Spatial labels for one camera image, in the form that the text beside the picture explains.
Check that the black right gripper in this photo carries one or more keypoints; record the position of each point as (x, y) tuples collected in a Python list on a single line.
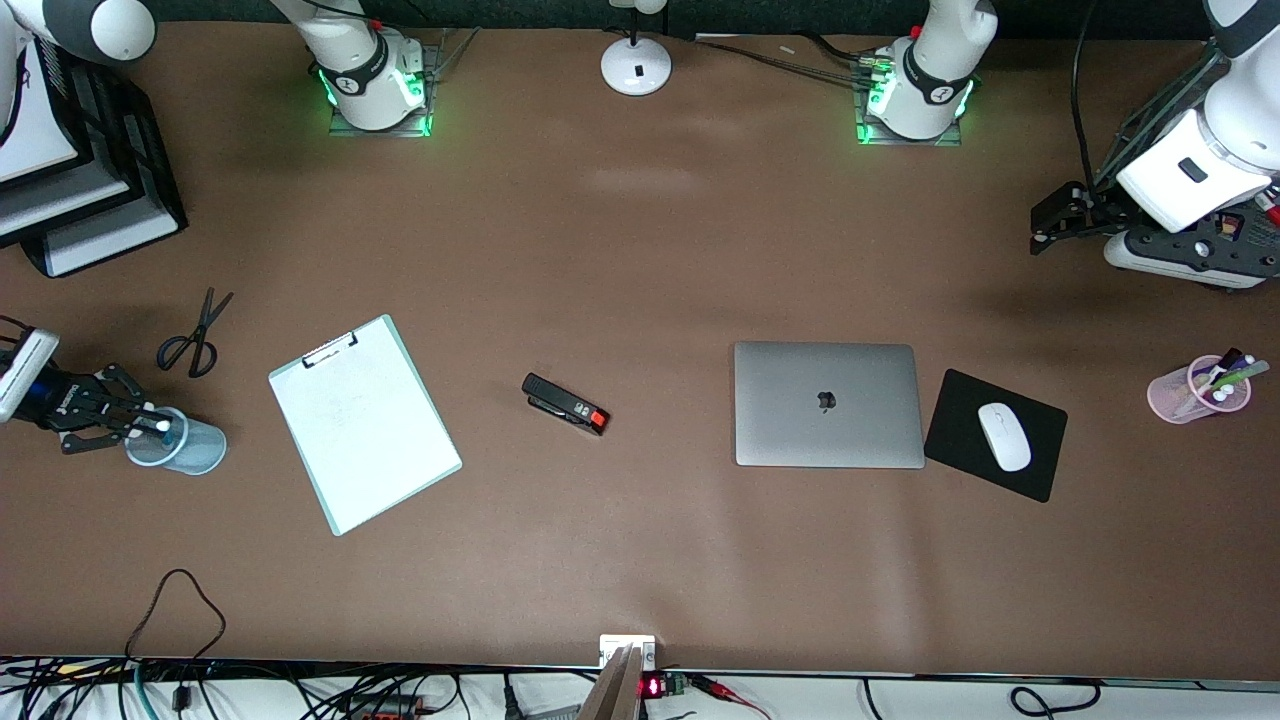
[(70, 403)]

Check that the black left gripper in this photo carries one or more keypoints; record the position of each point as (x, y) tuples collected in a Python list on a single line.
[(1084, 212)]

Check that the blue marker white cap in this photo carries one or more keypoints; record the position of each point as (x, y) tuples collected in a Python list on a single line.
[(164, 426)]

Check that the silver laptop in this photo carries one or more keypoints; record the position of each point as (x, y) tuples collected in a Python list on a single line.
[(800, 420)]

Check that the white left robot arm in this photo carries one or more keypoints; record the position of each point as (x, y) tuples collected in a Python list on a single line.
[(940, 60)]

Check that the white marker red cap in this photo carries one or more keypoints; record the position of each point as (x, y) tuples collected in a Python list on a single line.
[(1268, 205)]

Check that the purple black marker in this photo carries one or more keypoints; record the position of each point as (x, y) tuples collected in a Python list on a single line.
[(1232, 357)]

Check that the light green marker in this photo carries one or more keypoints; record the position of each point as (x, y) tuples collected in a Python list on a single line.
[(1250, 372)]

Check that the light blue mesh cup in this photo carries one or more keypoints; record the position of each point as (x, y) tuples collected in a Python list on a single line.
[(195, 450)]

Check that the black scissors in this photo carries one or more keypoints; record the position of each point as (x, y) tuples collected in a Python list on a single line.
[(203, 330)]

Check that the white paper sheet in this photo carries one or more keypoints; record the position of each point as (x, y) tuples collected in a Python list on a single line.
[(60, 205), (45, 130), (110, 245)]

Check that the pink translucent pen cup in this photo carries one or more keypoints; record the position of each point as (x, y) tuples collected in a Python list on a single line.
[(1170, 400)]

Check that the white computer mouse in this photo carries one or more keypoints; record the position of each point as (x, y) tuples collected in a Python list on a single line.
[(1004, 437)]

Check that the black mouse pad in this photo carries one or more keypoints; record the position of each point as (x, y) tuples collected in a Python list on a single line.
[(960, 430)]

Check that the mint green clipboard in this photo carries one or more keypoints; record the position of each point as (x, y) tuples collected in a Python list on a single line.
[(330, 515)]

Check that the black stacked paper tray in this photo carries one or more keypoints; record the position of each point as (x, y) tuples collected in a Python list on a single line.
[(150, 170)]

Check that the white sheet with faint scribbles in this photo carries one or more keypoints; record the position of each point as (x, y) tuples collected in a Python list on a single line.
[(380, 440)]

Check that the black stapler red tip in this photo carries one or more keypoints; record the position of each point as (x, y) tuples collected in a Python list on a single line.
[(560, 402)]

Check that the white round-base stand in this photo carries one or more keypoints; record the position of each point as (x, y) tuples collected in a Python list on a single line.
[(636, 68)]

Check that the circuit board red display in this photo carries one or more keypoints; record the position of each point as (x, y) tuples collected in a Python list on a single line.
[(665, 686)]

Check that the white mount plate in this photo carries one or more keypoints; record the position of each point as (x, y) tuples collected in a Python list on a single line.
[(612, 645)]

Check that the grey camera bracket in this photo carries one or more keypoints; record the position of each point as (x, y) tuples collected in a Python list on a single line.
[(615, 690)]

